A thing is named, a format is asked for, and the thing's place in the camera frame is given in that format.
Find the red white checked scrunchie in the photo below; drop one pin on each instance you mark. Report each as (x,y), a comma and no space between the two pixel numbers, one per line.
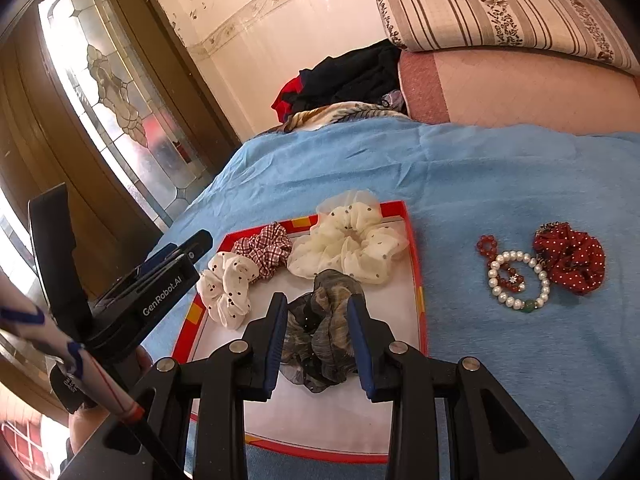
(268,249)

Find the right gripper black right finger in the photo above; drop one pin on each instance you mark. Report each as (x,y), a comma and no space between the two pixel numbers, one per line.
(488,435)

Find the grey brown sheer scrunchie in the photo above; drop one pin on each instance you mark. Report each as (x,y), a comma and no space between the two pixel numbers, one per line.
(317,350)

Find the red white dotted scrunchie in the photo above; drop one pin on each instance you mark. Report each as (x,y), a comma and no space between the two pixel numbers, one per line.
(572,259)

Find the pink bolster pillow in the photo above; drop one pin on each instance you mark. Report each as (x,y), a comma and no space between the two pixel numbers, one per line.
(495,88)

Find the white cherry print scrunchie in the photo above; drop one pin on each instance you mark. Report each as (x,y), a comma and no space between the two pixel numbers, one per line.
(223,288)

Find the black red clothes pile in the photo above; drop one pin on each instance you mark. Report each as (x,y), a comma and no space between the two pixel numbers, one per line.
(365,75)

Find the red rimmed white tray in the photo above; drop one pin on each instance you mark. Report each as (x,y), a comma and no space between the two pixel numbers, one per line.
(340,424)

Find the blue bed blanket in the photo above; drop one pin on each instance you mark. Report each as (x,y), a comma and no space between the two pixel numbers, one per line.
(573,366)

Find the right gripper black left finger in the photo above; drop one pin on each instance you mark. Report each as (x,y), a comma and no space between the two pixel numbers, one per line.
(213,391)

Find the wooden stained glass door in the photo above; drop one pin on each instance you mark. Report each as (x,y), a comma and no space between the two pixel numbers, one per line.
(99,95)

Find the cream dotted organza scrunchie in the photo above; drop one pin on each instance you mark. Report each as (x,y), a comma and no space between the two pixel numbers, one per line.
(351,236)

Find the person left hand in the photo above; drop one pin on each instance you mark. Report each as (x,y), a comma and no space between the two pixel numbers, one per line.
(83,423)

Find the striped floral cushion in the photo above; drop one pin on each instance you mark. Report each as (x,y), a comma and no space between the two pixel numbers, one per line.
(582,28)

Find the white blue patterned sleeve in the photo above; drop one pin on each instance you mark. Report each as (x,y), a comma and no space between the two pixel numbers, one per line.
(22,318)

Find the patterned beige scarf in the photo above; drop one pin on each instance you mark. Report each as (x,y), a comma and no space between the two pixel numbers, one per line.
(352,111)

